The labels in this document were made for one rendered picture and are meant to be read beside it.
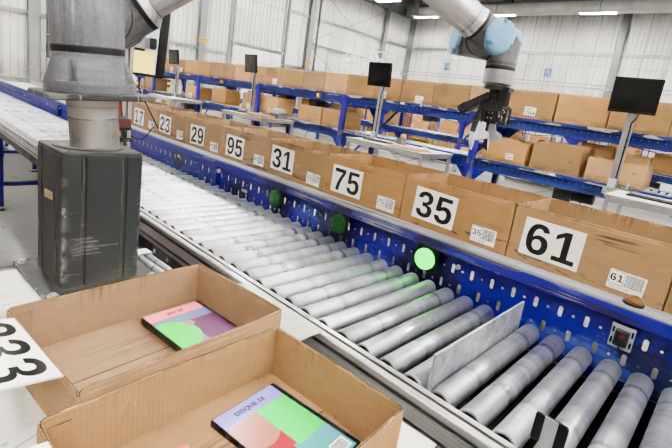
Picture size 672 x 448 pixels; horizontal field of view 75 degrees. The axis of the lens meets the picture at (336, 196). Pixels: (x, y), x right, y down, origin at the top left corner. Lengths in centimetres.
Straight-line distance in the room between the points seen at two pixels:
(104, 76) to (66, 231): 35
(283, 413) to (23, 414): 38
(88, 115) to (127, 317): 46
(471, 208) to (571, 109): 470
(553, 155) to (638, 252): 455
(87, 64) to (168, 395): 71
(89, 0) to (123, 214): 48
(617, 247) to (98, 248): 127
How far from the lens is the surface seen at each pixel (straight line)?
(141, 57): 206
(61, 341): 100
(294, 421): 78
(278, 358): 86
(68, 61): 113
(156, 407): 76
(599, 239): 133
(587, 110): 602
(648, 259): 132
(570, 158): 576
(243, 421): 77
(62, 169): 112
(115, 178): 115
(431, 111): 678
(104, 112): 116
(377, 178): 163
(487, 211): 142
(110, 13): 114
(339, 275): 138
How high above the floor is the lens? 127
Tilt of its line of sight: 12 degrees down
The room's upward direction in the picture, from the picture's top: 8 degrees clockwise
